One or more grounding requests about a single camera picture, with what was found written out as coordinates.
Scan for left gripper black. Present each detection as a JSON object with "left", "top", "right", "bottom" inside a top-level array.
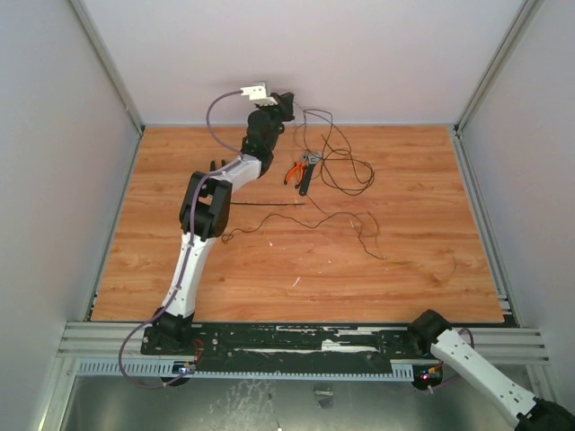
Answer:
[{"left": 258, "top": 93, "right": 296, "bottom": 151}]

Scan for black wire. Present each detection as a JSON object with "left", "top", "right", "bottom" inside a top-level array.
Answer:
[{"left": 220, "top": 105, "right": 388, "bottom": 260}]

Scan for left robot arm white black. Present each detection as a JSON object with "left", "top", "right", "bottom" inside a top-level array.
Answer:
[{"left": 141, "top": 85, "right": 295, "bottom": 355}]

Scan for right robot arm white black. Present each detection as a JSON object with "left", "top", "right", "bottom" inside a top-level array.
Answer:
[{"left": 407, "top": 310, "right": 574, "bottom": 430}]

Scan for black zip tie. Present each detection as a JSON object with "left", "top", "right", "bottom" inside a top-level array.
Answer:
[{"left": 231, "top": 202, "right": 306, "bottom": 207}]

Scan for small orange black pliers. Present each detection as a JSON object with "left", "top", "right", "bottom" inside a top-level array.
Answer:
[{"left": 283, "top": 154, "right": 308, "bottom": 189}]

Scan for large orange black pliers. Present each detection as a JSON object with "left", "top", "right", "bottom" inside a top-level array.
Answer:
[{"left": 209, "top": 159, "right": 226, "bottom": 172}]

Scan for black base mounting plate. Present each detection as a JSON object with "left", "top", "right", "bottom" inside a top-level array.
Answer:
[{"left": 140, "top": 322, "right": 438, "bottom": 371}]

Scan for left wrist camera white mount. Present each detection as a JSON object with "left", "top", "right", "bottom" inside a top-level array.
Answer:
[{"left": 240, "top": 83, "right": 279, "bottom": 106}]

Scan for adjustable wrench black handle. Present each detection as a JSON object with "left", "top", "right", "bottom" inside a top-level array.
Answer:
[{"left": 297, "top": 152, "right": 322, "bottom": 197}]

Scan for grey slotted cable duct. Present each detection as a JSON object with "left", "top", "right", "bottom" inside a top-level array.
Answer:
[{"left": 75, "top": 358, "right": 415, "bottom": 383}]

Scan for aluminium frame rails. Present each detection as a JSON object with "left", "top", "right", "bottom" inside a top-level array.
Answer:
[{"left": 56, "top": 286, "right": 552, "bottom": 367}]

